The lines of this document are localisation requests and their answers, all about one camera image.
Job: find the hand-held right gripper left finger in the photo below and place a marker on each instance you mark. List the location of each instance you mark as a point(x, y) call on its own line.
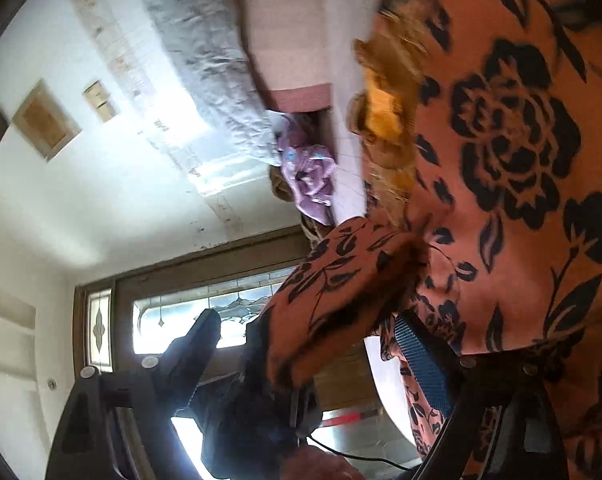
point(196, 345)

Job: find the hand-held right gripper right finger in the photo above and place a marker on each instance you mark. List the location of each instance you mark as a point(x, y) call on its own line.
point(421, 360)

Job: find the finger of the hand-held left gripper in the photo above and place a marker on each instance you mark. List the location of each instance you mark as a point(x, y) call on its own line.
point(257, 350)

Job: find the orange black floral garment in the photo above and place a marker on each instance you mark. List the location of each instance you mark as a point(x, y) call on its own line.
point(506, 160)

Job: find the person's left hand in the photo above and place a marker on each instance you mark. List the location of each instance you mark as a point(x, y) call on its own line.
point(321, 466)

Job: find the wooden stained glass door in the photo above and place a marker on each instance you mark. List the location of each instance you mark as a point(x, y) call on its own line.
point(231, 305)

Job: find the brown cloth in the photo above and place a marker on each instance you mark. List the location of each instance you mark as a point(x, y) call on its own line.
point(281, 185)

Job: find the purple floral cloth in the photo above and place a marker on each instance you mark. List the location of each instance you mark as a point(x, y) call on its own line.
point(306, 170)

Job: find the grey quilted blanket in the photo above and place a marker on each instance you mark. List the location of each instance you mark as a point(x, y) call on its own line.
point(206, 45)

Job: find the pink cushion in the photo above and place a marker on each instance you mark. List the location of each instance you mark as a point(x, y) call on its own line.
point(291, 25)

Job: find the round wall fixture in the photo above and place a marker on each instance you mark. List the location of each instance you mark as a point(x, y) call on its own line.
point(49, 383)

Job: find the beige wall switch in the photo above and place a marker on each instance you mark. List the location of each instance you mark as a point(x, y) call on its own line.
point(99, 100)

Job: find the beige wall panel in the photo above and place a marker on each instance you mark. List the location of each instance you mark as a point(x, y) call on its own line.
point(46, 120)

